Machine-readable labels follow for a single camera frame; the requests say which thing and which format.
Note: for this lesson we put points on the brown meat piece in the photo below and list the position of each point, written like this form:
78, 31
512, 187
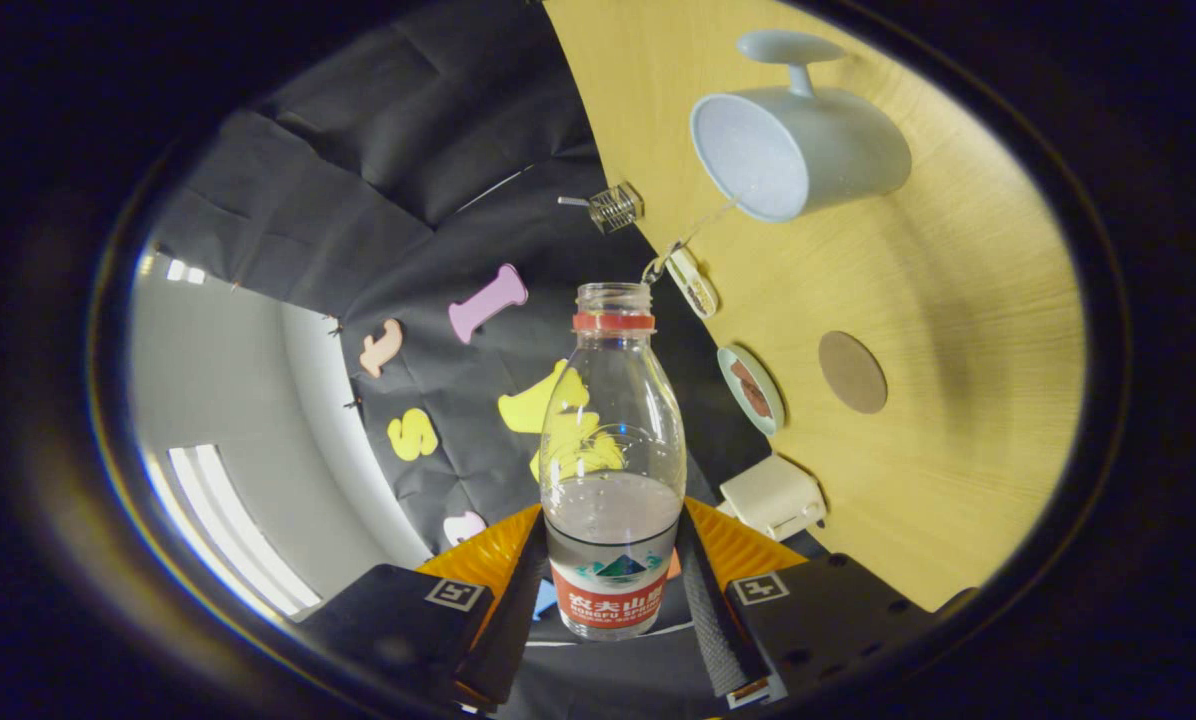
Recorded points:
750, 388

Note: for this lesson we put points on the white toaster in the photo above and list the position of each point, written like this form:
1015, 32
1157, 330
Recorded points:
770, 497

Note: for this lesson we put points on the round brown coaster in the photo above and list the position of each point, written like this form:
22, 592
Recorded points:
853, 372

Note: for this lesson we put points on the small ceiling light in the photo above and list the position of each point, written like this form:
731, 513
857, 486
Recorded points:
184, 271

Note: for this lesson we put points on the black backdrop cloth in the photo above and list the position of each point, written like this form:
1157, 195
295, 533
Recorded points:
408, 150

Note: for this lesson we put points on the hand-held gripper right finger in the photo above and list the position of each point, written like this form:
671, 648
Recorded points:
713, 620

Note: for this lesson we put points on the small glass jar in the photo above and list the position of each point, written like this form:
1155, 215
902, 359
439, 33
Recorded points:
616, 208

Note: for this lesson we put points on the small spoon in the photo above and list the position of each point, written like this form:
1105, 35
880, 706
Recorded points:
574, 201

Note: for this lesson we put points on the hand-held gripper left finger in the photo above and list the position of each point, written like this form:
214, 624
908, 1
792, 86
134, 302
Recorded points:
513, 640

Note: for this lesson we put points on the wooden table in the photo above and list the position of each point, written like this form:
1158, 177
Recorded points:
958, 330

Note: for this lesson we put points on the long ceiling light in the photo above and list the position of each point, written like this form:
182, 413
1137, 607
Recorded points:
243, 530

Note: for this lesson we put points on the white divided snack tray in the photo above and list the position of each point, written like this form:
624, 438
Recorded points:
693, 283

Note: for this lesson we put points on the white cup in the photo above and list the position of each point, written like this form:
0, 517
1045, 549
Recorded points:
848, 140

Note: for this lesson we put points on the pale green plate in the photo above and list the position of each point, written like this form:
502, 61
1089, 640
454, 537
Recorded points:
770, 412

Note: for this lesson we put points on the clear plastic juice bottle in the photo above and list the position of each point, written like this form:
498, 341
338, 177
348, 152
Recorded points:
613, 540

